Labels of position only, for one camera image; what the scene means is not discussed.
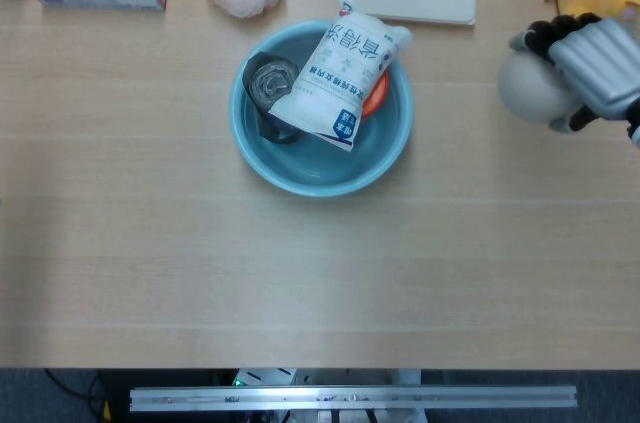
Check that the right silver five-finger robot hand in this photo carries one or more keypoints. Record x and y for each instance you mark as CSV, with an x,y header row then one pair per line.
x,y
597,60

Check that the beige ceramic bowl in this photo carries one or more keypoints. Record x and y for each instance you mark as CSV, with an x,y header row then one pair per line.
x,y
530,88

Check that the white snack packet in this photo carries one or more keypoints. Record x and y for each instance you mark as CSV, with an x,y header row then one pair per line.
x,y
345,68

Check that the grey garbage bag roll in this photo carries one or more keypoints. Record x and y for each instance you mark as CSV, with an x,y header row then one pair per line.
x,y
270,83

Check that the beige oblong cutlery case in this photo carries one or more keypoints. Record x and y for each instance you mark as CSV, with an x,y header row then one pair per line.
x,y
415,5

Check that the orange instant noodle cup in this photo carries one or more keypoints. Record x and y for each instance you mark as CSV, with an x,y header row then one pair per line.
x,y
377,95

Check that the light blue plastic basin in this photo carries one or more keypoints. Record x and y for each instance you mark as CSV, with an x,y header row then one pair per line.
x,y
310,173

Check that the aluminium profile rail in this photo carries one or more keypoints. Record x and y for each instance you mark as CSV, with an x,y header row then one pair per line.
x,y
350,399

